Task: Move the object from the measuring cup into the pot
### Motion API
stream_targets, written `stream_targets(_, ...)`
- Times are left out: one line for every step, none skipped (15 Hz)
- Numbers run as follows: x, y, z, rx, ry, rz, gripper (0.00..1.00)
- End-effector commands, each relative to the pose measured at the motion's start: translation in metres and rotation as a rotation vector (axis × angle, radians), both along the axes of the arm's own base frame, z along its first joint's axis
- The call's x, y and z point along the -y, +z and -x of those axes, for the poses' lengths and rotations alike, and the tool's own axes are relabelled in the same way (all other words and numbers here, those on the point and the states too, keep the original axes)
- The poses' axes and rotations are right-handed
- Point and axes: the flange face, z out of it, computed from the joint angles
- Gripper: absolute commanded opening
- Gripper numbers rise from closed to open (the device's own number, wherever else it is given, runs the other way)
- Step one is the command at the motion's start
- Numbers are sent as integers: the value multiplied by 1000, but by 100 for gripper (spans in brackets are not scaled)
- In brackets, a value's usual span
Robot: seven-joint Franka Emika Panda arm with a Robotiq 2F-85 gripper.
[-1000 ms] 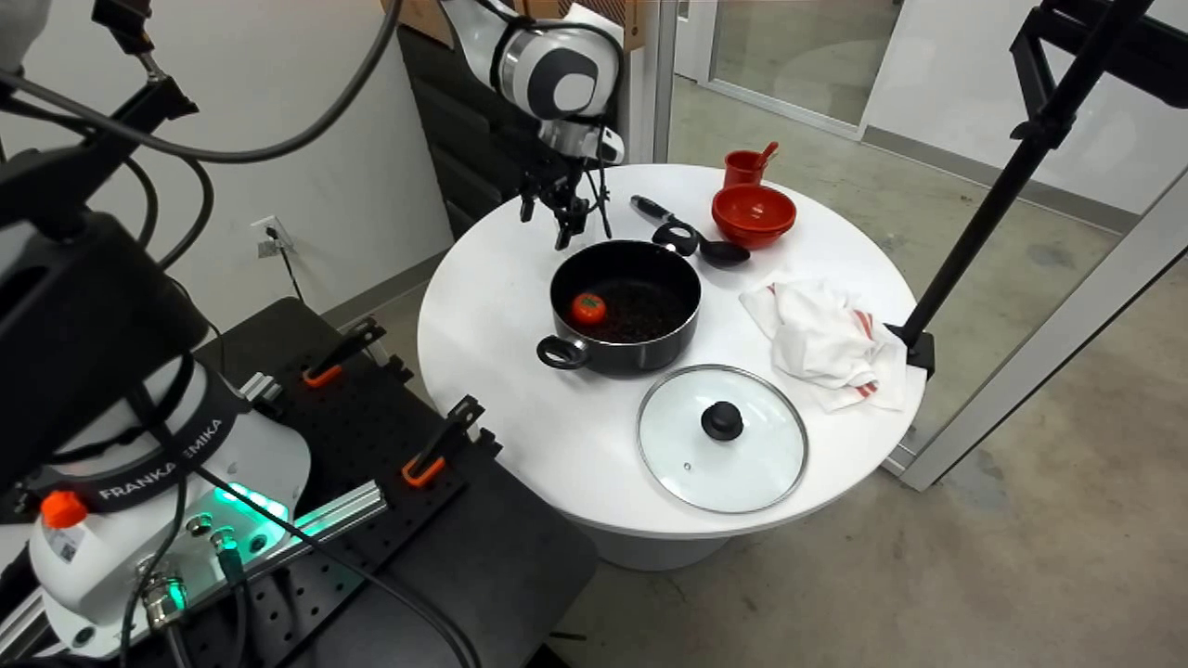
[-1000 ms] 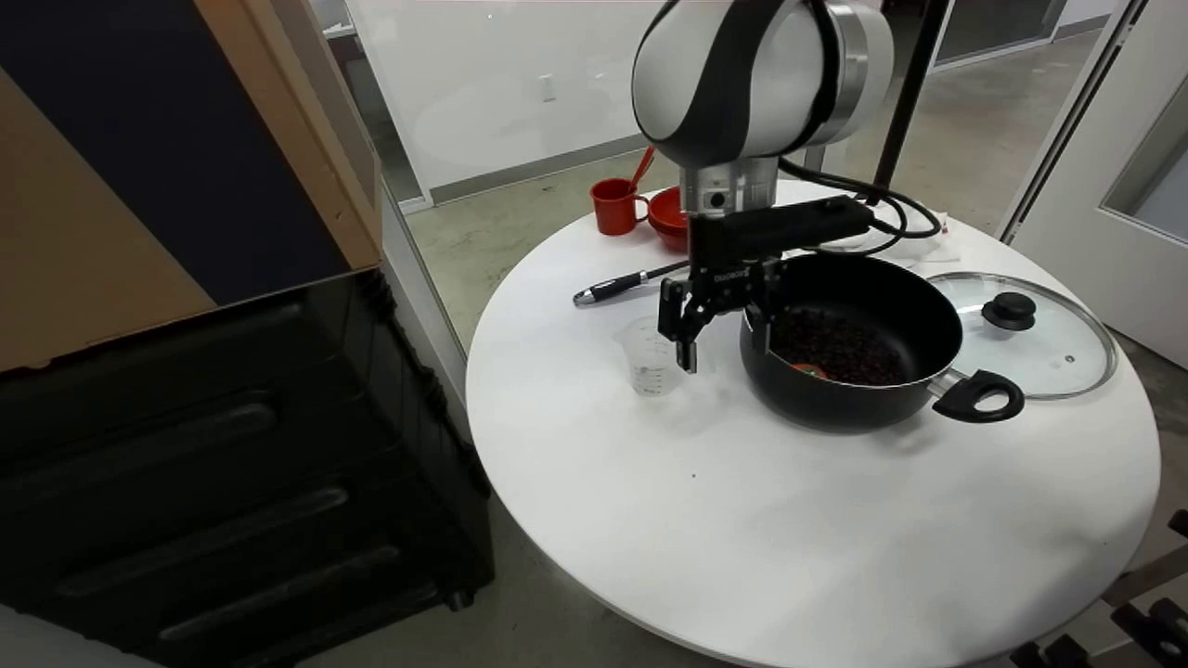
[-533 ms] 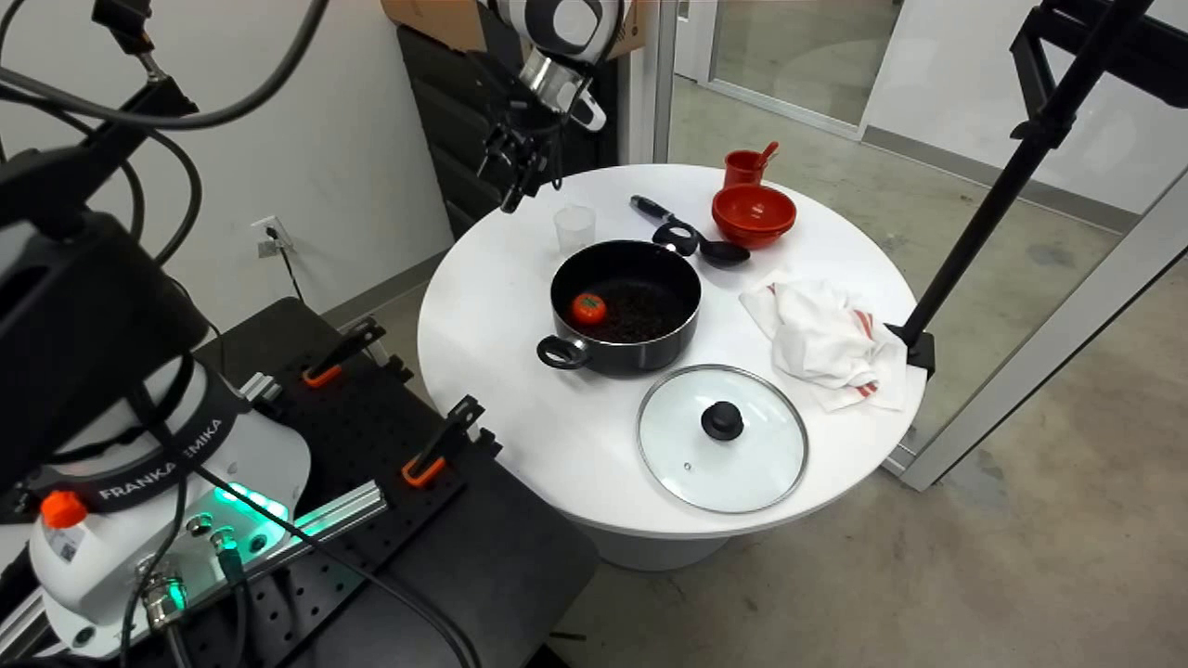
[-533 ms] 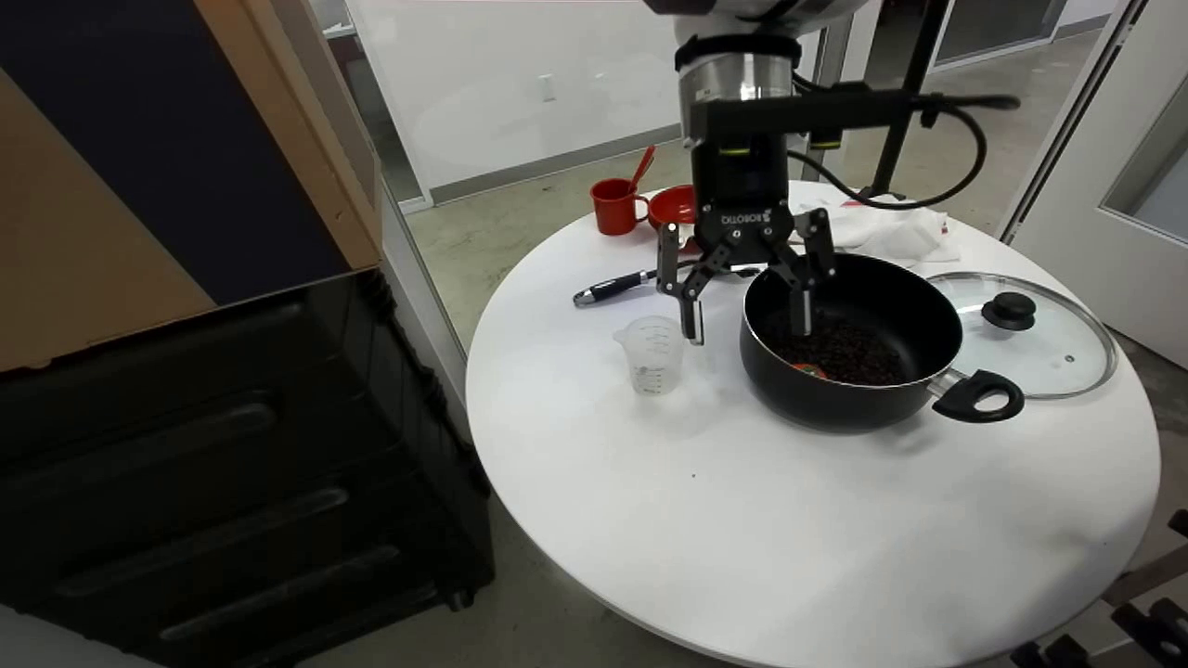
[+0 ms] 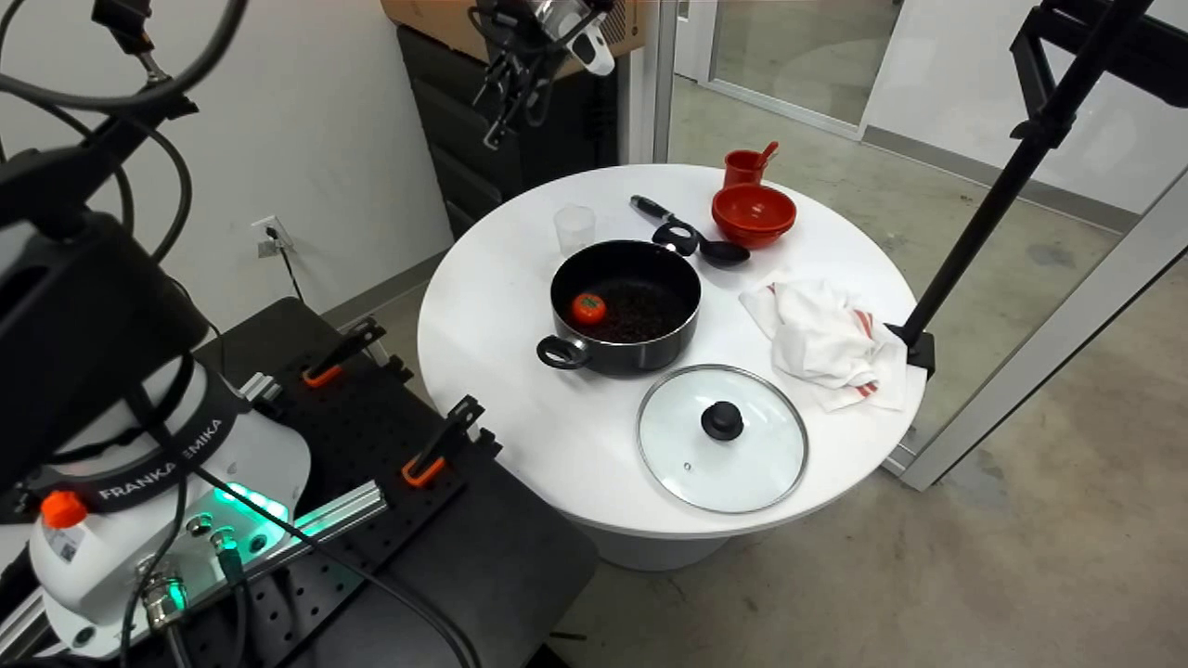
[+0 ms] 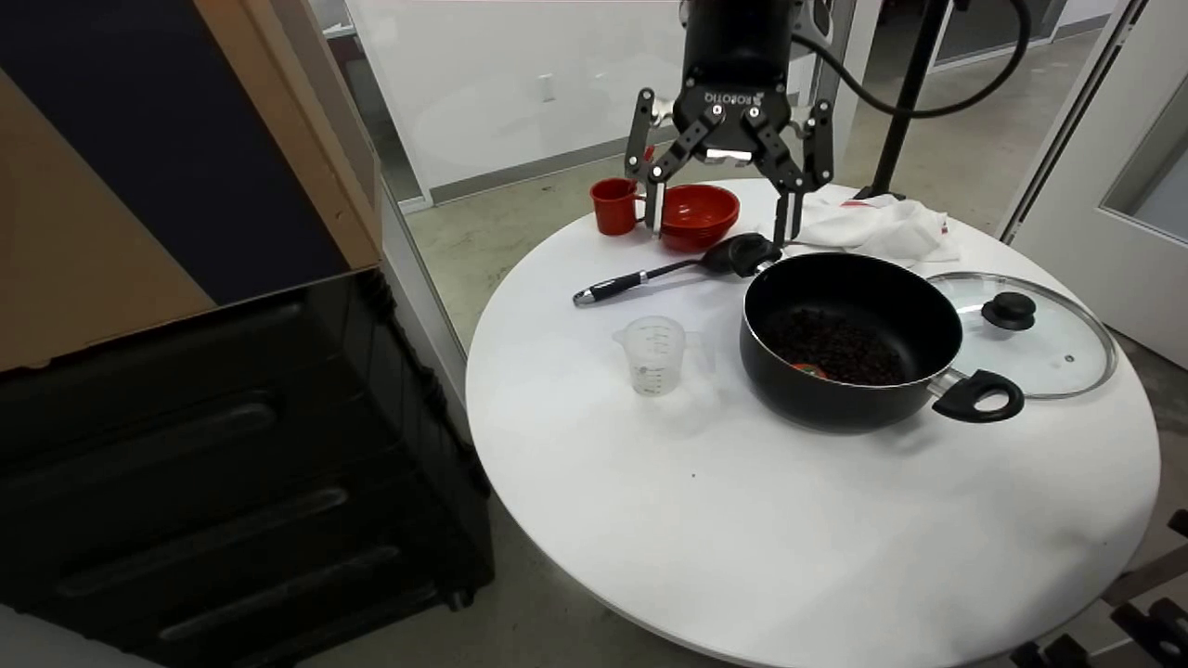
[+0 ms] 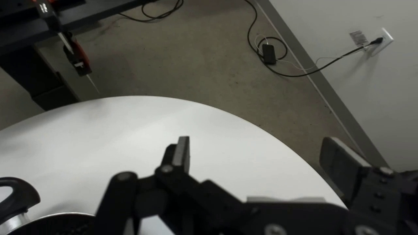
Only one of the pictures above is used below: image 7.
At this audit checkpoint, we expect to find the black power adapter cable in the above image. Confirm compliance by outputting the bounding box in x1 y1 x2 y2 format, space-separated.
243 0 385 80

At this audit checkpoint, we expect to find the grey wall plate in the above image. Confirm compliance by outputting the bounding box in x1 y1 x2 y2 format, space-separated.
349 29 366 46

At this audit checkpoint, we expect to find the black robot mounting stand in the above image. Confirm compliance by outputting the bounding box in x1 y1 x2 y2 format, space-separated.
0 0 148 113

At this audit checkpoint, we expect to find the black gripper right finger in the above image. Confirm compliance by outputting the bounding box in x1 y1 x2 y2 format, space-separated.
319 135 375 207

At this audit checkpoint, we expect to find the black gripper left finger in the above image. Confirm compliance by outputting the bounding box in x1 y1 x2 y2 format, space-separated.
159 135 192 176

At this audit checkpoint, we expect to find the white wall outlet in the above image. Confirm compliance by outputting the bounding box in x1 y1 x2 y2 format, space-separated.
376 27 396 46

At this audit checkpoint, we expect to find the black pot with loop handle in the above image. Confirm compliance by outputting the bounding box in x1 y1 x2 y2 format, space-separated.
0 176 98 235

